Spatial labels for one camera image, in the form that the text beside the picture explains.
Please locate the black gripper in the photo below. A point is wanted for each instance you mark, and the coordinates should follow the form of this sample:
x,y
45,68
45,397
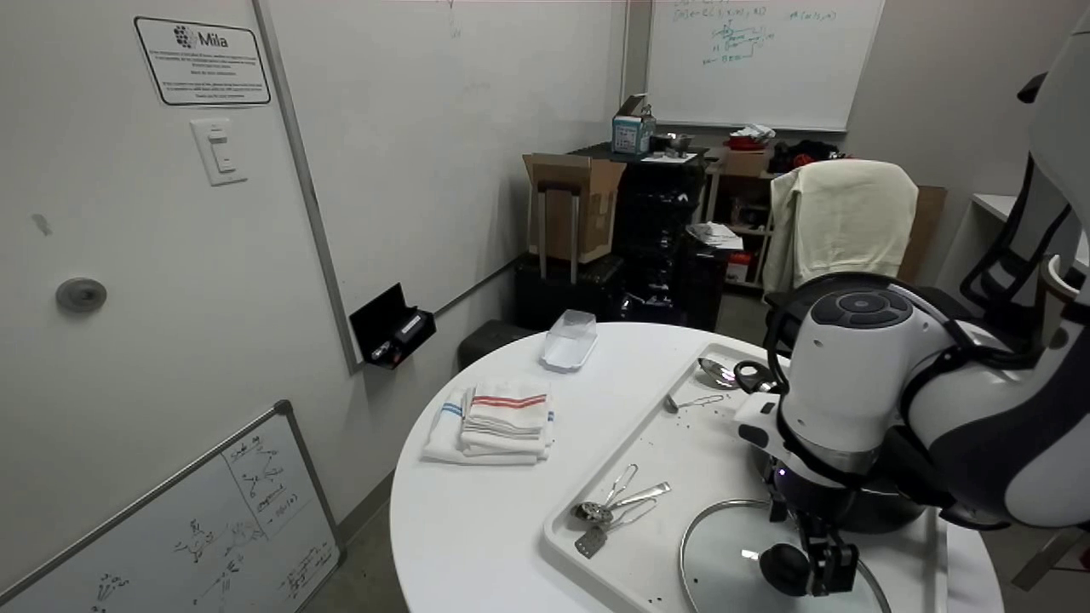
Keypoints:
x,y
810,499

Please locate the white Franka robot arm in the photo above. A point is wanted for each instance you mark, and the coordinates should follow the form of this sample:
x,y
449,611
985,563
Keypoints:
x,y
863,363

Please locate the white plastic tray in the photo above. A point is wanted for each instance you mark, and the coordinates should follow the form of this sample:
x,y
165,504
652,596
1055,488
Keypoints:
x,y
682,453

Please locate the small steel spoon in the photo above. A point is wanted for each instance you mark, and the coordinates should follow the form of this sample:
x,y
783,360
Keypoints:
x,y
675,399

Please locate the large steel serving spoon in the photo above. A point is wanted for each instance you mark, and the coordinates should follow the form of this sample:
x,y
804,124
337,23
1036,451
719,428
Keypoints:
x,y
717,369

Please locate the cream cloth on chair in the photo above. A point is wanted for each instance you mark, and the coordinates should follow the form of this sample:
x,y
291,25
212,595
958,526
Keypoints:
x,y
846,223

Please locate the clear plastic container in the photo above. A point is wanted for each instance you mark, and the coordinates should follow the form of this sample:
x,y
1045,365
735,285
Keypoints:
x,y
566,343

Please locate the white paper stack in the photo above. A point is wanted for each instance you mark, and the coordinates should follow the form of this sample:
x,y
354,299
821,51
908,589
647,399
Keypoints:
x,y
717,235

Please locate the black mesh office chair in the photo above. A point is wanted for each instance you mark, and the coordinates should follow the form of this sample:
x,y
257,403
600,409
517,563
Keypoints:
x,y
1010,261

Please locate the brown board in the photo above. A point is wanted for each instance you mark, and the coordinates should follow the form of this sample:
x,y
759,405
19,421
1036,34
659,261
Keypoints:
x,y
929,223

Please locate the folded white striped towel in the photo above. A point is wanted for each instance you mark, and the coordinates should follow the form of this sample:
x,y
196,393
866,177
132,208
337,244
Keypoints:
x,y
506,412

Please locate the black drawer cabinet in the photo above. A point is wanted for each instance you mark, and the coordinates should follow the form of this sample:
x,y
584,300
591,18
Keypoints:
x,y
659,240

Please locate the large black case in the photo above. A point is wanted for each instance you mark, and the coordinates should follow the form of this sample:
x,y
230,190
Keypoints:
x,y
566,293

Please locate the white desk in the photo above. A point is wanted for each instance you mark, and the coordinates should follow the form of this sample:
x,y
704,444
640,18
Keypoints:
x,y
992,207

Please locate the small black bin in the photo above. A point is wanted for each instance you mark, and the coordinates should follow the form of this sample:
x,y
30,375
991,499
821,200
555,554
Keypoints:
x,y
493,343

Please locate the brown wooden shelf unit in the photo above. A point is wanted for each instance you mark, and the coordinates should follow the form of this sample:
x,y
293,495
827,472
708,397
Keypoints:
x,y
743,164

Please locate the black bag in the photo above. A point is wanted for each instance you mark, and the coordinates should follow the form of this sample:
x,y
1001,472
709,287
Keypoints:
x,y
804,153

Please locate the red item on shelf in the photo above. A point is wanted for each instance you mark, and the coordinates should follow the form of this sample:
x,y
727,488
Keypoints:
x,y
750,140

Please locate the brown cardboard box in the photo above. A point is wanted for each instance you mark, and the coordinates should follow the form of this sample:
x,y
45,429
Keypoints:
x,y
591,193

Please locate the blue tissue box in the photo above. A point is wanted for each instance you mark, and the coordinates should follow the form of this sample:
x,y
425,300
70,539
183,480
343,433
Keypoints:
x,y
630,133

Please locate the whiteboard with green writing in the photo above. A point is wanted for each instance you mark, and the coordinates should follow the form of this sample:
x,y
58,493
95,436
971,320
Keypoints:
x,y
770,68

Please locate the small leaning whiteboard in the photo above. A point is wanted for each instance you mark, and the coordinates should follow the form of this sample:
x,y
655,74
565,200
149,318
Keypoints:
x,y
205,533

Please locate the round grey door stopper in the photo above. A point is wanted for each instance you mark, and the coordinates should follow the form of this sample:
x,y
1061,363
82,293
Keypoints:
x,y
80,293

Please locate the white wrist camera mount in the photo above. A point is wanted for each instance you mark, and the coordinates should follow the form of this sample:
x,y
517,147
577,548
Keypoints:
x,y
759,428

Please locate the black wall marker holder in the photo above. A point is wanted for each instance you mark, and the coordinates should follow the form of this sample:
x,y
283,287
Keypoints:
x,y
388,325

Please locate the large wall whiteboard panel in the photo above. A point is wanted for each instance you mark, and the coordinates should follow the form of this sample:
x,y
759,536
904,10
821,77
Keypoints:
x,y
454,138

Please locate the white light switch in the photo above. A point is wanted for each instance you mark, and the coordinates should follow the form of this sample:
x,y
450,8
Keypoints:
x,y
221,153

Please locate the white wall sign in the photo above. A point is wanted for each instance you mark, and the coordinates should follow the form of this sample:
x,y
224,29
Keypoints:
x,y
201,58

